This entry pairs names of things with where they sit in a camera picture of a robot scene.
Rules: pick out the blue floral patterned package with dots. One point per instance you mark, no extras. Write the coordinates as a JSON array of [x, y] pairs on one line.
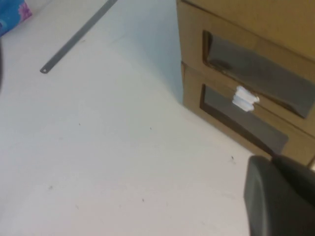
[[12, 13]]

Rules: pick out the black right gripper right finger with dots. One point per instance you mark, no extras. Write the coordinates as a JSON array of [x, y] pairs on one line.
[[297, 175]]

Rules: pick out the grey metal ruler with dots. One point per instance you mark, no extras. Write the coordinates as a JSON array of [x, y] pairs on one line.
[[76, 35]]

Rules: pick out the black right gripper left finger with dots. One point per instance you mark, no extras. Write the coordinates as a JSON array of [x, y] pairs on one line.
[[265, 201]]

